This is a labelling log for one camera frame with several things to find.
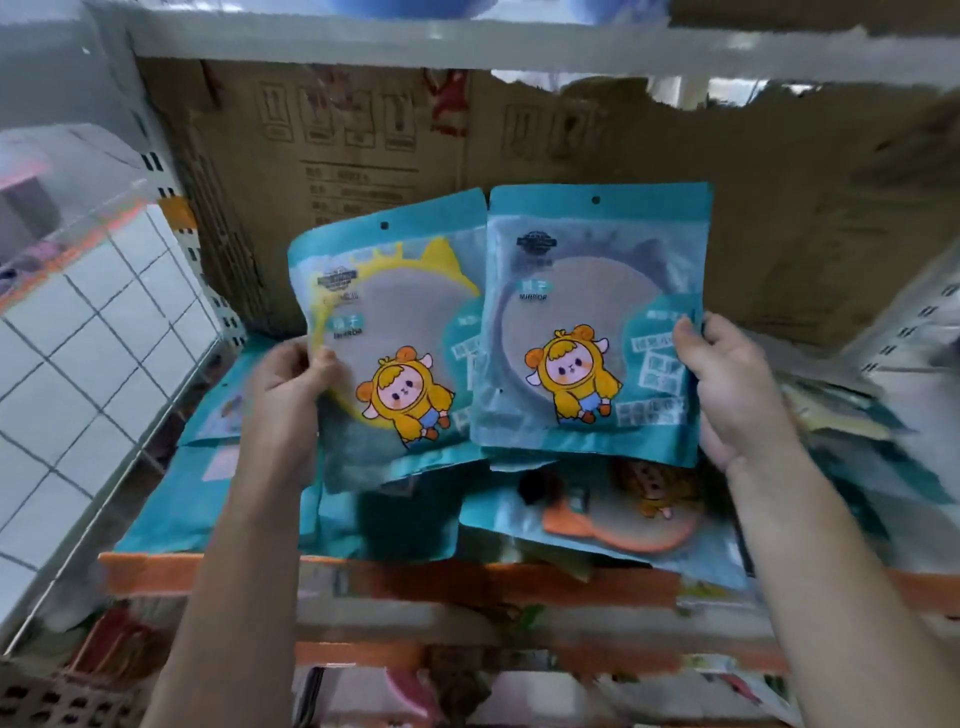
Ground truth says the person's right hand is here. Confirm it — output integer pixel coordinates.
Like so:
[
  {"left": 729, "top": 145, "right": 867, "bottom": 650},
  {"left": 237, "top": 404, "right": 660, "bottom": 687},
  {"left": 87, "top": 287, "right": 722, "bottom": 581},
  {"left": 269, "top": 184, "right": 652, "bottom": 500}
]
[{"left": 671, "top": 311, "right": 801, "bottom": 475}]

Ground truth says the person's left hand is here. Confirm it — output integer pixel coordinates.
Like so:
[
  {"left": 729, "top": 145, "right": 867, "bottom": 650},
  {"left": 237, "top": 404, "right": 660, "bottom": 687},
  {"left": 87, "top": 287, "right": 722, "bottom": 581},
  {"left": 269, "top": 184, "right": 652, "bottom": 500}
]
[{"left": 238, "top": 338, "right": 346, "bottom": 493}]

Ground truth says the yellow hand mirror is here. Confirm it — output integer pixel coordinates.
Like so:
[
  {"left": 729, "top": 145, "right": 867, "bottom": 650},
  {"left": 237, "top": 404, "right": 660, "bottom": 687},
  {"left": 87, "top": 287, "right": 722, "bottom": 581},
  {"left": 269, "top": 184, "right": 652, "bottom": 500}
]
[{"left": 779, "top": 378, "right": 898, "bottom": 444}]

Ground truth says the teal packet yellow mirror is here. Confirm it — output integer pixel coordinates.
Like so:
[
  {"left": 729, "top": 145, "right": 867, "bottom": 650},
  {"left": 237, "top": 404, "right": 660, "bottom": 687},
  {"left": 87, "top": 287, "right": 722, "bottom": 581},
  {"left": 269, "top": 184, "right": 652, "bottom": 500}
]
[{"left": 287, "top": 187, "right": 493, "bottom": 496}]

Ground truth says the messy pile of teal packets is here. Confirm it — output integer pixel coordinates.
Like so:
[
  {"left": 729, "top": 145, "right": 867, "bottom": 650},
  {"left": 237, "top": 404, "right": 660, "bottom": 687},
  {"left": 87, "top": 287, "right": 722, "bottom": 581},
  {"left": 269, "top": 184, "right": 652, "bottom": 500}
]
[{"left": 112, "top": 333, "right": 960, "bottom": 594}]

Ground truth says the teal packet round mirror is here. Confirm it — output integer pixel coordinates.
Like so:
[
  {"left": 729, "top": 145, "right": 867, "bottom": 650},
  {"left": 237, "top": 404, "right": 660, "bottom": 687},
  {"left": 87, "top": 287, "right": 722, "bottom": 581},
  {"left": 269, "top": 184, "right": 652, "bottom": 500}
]
[{"left": 468, "top": 182, "right": 714, "bottom": 470}]

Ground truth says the white metal shelf orange trim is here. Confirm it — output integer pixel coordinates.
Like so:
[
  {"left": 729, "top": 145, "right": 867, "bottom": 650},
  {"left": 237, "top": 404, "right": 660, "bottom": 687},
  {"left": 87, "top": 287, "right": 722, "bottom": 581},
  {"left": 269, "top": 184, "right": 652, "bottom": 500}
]
[
  {"left": 0, "top": 0, "right": 960, "bottom": 728},
  {"left": 854, "top": 239, "right": 960, "bottom": 391}
]

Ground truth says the person's right forearm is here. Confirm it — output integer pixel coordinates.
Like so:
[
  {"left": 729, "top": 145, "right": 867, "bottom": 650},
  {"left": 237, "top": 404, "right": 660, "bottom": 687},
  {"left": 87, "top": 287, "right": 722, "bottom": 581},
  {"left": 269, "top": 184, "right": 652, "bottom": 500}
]
[{"left": 723, "top": 442, "right": 960, "bottom": 728}]

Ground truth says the person's left forearm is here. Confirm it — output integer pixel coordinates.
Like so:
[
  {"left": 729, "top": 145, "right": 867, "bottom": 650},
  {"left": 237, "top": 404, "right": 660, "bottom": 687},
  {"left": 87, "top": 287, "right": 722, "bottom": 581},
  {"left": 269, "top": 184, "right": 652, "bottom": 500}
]
[{"left": 138, "top": 472, "right": 320, "bottom": 728}]

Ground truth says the brown cardboard sheet red print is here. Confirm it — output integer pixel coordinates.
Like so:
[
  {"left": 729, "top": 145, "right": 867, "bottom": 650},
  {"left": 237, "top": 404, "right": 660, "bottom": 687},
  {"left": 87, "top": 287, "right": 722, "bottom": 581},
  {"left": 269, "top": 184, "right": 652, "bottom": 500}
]
[{"left": 134, "top": 56, "right": 960, "bottom": 354}]

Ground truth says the red snack packet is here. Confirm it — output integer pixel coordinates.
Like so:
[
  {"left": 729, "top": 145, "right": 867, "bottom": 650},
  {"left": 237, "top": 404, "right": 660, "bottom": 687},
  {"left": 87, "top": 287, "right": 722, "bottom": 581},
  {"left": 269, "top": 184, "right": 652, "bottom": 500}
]
[{"left": 67, "top": 611, "right": 174, "bottom": 684}]

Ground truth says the brown cardboard box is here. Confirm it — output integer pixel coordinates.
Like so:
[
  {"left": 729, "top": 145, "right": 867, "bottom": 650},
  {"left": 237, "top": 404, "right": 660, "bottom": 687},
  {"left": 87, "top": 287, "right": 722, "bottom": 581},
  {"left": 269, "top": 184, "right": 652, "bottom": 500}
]
[{"left": 667, "top": 0, "right": 960, "bottom": 35}]

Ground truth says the blue plastic basin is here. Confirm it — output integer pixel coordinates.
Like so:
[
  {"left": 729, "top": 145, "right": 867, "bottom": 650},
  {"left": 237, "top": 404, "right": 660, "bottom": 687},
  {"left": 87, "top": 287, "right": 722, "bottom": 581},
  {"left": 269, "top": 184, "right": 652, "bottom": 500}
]
[
  {"left": 322, "top": 0, "right": 489, "bottom": 20},
  {"left": 569, "top": 0, "right": 669, "bottom": 24}
]

